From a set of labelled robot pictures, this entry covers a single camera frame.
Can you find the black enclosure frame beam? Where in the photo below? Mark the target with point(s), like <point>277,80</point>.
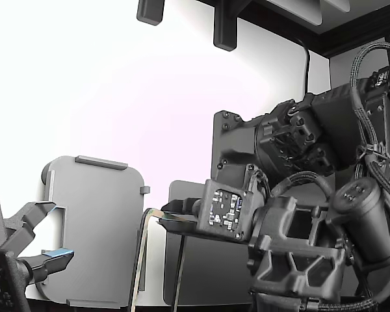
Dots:
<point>279,21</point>

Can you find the fixed gripper camera board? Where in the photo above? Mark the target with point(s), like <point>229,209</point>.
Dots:
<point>3,286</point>

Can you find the black front frame rail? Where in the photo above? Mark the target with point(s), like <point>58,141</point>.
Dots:
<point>156,308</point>

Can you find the black six-joint robot arm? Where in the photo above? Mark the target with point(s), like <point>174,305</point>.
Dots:
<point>328,130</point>

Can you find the tan rectangular frame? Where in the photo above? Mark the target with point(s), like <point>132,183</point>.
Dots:
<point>139,260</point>

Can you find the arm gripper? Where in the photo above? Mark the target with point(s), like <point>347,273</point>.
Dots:
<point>289,260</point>

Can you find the arm wrist camera board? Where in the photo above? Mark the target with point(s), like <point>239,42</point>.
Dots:
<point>224,211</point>

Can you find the dark grey rectangular mat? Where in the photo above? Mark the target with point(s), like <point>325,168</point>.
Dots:
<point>214,269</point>

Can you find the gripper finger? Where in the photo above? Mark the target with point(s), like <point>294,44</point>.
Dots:
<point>185,206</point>
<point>182,227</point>

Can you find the light grey holder plate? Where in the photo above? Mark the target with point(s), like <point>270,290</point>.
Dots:
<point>94,211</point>

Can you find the black bracket foot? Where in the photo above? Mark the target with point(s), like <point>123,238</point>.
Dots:
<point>150,13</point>
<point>225,29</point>

